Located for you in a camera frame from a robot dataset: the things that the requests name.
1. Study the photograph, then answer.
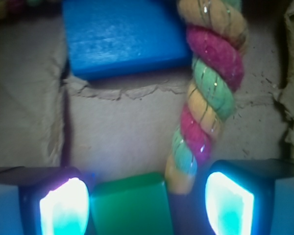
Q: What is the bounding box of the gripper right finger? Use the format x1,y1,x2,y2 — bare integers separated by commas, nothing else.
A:
205,159,294,235

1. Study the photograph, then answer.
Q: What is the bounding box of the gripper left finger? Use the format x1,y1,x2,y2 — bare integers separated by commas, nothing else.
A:
0,166,90,235

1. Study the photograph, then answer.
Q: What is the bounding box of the green wooden block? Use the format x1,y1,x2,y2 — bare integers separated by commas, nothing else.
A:
90,172,174,235

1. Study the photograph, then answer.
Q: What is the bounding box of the blue wooden block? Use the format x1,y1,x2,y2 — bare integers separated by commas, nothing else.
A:
62,0,192,81

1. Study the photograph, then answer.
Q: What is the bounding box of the multicolour twisted rope toy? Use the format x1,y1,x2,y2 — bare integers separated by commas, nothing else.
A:
165,0,249,194

